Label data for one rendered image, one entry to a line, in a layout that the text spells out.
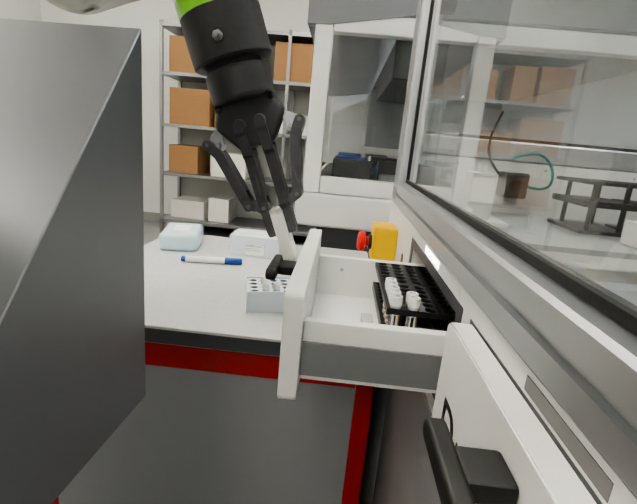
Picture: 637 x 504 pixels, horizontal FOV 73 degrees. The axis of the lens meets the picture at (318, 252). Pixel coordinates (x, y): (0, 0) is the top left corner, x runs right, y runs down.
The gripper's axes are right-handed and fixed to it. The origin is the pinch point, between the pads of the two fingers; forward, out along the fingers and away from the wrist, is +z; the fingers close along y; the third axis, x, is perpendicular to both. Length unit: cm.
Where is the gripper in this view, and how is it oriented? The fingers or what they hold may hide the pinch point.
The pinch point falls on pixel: (284, 234)
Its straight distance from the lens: 54.8
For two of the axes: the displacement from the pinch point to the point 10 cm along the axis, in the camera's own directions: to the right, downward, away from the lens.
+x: -0.6, 2.5, -9.7
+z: 2.6, 9.4, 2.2
